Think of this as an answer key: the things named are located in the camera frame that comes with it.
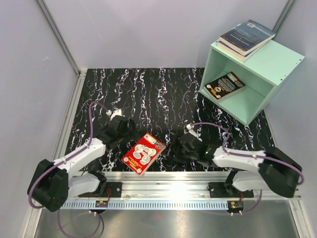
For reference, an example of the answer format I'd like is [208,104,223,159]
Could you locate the red book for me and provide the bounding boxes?
[121,133,166,176]

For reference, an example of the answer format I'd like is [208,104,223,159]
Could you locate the black paperback book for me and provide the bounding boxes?
[204,72,246,102]

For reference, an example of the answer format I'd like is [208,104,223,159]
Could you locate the blue orange paperback book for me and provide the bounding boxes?
[217,41,260,62]

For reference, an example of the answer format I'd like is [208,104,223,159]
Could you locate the dark blue hardcover book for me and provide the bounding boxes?
[218,20,275,55]

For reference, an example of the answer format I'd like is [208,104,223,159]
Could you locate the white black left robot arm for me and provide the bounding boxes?
[27,116,136,212]

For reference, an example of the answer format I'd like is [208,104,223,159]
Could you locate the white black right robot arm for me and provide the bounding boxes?
[170,133,302,198]

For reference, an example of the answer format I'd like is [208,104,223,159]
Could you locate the mint green open cabinet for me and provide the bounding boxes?
[199,40,305,126]

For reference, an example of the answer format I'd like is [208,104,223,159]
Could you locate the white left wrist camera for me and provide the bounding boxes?
[106,109,124,121]

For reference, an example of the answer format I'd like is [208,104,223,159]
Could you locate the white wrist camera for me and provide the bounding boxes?
[186,124,202,142]
[106,109,124,121]

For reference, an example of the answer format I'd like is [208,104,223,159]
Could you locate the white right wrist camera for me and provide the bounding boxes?
[186,124,202,142]

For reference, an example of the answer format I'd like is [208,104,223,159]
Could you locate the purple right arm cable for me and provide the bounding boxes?
[185,122,305,216]

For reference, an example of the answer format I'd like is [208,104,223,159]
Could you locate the aluminium rail frame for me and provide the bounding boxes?
[32,171,302,199]

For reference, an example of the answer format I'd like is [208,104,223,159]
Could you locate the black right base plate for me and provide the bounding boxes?
[207,182,254,198]

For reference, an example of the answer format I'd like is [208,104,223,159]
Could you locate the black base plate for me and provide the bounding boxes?
[207,182,254,198]
[79,182,122,198]

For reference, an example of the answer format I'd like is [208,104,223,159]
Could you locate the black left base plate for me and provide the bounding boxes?
[79,182,122,198]

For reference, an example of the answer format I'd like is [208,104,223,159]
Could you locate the slotted cable duct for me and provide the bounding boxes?
[61,199,243,210]

